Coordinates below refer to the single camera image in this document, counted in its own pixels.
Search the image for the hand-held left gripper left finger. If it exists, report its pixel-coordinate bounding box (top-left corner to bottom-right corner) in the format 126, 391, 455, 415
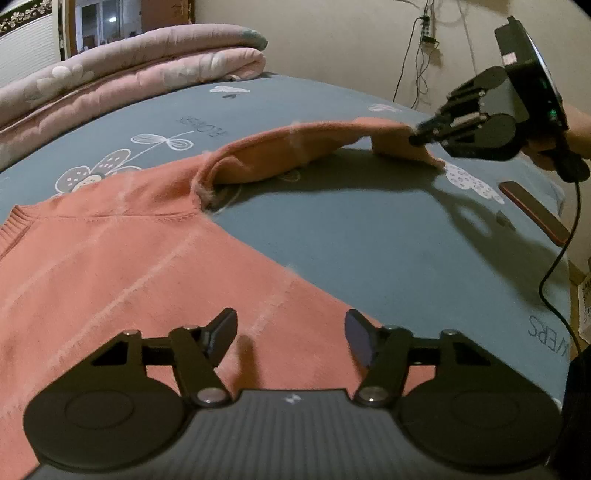
69, 308, 238, 408

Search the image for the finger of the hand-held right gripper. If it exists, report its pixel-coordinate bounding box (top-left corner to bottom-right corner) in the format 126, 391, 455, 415
416, 83, 485, 134
409, 115, 488, 147

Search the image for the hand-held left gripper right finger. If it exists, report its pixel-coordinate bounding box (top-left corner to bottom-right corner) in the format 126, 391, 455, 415
346, 309, 513, 408

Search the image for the pink knit sweater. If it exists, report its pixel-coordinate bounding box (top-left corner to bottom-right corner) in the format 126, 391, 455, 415
0, 117, 448, 480

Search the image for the person's right hand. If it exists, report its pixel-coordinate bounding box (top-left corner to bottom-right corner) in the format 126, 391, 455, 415
524, 144, 561, 172

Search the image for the dark phone with red case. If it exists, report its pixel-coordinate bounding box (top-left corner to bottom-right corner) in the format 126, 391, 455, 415
499, 181, 571, 243

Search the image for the blue floral bed sheet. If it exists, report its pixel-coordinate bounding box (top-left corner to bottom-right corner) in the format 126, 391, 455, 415
0, 71, 575, 416

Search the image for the person's dark clothing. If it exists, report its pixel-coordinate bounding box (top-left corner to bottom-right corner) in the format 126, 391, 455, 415
556, 344, 591, 480

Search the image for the folded pink floral quilt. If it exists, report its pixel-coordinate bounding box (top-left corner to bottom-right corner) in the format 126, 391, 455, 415
0, 23, 269, 169

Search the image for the wooden door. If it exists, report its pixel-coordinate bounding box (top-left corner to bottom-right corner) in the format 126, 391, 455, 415
141, 0, 197, 34

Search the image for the white wardrobe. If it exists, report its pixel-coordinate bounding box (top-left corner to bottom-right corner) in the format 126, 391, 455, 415
0, 0, 63, 88

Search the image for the black wall cable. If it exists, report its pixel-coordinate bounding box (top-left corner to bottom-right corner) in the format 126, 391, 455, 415
392, 18, 432, 109

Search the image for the wall power strip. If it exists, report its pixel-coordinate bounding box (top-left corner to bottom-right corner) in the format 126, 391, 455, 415
418, 14, 438, 46

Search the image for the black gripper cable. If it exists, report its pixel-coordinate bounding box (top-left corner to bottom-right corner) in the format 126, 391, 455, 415
539, 179, 591, 347

